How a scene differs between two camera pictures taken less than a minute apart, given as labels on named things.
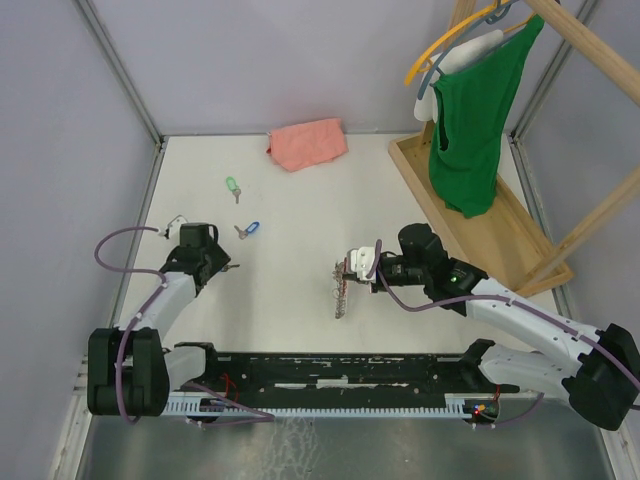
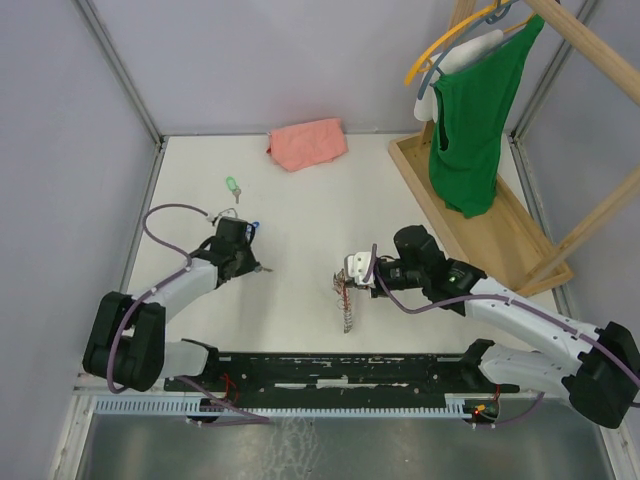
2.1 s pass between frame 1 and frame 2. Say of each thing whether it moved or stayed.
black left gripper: moved
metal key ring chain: moved
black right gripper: stayed
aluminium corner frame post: stayed
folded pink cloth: stayed
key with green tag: stayed
